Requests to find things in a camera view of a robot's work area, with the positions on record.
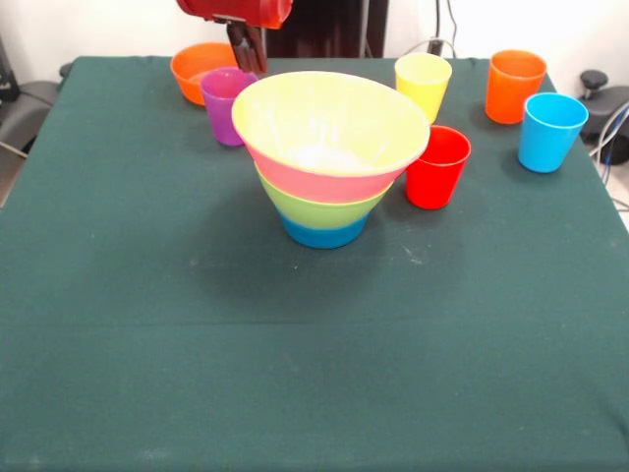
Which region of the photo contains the orange cup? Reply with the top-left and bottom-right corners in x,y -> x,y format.
485,48 -> 548,126

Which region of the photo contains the blue cup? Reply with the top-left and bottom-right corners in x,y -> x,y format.
517,92 -> 590,174

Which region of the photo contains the blue bowl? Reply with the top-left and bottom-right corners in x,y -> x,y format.
277,208 -> 372,250

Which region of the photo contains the large pink bowl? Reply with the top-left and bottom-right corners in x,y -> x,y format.
245,142 -> 409,206

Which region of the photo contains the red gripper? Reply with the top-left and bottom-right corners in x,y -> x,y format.
175,0 -> 295,74

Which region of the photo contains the green bowl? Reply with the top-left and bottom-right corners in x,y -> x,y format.
255,169 -> 389,231

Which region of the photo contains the red cup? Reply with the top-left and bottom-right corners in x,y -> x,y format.
405,125 -> 473,211

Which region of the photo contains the black equipment box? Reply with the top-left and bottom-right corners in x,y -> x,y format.
0,33 -> 21,99

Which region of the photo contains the black hanging cable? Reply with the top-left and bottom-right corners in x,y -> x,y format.
444,0 -> 461,58

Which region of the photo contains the purple cup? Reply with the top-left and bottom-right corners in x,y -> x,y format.
200,67 -> 259,148

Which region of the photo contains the black round base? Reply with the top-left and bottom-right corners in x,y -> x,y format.
0,81 -> 60,144
582,86 -> 629,166

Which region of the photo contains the small dark orange bowl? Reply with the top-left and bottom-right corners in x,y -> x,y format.
170,41 -> 242,107

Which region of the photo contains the large orange bowl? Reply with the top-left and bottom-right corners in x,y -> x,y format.
230,70 -> 431,178

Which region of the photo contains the dark green table cloth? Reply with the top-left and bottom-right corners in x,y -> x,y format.
0,54 -> 629,472

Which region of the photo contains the yellow cup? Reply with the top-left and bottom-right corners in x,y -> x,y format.
394,52 -> 453,127

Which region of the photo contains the white cable bundle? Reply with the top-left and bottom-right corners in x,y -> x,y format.
588,100 -> 629,168

